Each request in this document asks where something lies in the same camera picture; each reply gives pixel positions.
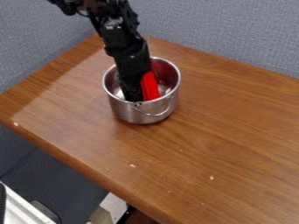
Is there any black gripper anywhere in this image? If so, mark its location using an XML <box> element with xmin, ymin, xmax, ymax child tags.
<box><xmin>88</xmin><ymin>0</ymin><xmax>152</xmax><ymax>102</ymax></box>

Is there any metal pot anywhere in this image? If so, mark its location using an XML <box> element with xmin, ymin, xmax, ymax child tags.
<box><xmin>102</xmin><ymin>56</ymin><xmax>183</xmax><ymax>124</ymax></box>

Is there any red block object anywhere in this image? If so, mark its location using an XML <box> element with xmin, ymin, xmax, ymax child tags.
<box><xmin>140</xmin><ymin>71</ymin><xmax>161</xmax><ymax>101</ymax></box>

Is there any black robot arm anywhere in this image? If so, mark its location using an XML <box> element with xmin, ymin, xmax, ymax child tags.
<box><xmin>48</xmin><ymin>0</ymin><xmax>160</xmax><ymax>102</ymax></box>

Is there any white object under table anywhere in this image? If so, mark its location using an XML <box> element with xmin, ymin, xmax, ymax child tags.
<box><xmin>85</xmin><ymin>193</ymin><xmax>126</xmax><ymax>224</ymax></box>

